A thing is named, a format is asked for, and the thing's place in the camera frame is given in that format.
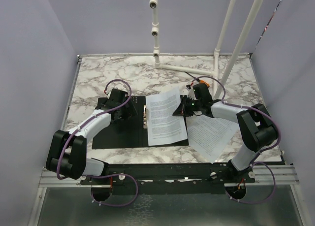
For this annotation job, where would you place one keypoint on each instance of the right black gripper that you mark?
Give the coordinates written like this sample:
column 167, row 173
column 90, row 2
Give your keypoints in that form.
column 182, row 110

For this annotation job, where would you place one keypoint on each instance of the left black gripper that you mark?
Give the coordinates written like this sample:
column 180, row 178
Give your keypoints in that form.
column 130, row 111

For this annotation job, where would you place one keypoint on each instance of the printed paper sheet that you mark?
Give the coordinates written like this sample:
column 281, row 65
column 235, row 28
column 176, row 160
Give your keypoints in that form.
column 162, row 127
column 209, row 136

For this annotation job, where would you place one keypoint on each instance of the grey black folder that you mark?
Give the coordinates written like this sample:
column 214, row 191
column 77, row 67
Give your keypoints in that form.
column 124, row 133

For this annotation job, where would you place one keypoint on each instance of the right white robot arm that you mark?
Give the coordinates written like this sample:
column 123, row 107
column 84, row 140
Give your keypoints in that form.
column 258, row 130

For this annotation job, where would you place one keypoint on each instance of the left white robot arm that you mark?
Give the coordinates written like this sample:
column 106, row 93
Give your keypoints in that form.
column 67, row 156

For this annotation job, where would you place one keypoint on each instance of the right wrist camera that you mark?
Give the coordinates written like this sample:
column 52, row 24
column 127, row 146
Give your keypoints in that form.
column 190, row 90

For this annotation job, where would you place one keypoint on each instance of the orange handled screwdriver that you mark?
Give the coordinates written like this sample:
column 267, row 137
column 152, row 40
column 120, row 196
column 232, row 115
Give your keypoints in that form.
column 197, row 80

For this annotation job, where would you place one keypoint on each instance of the white pvc pipe frame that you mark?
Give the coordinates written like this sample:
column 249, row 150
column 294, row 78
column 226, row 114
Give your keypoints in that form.
column 153, row 4

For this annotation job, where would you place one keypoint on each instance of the black mounting rail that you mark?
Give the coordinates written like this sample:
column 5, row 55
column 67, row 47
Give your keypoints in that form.
column 173, row 178

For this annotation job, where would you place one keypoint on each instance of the aluminium frame rail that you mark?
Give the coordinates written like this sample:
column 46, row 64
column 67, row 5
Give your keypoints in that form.
column 269, row 201

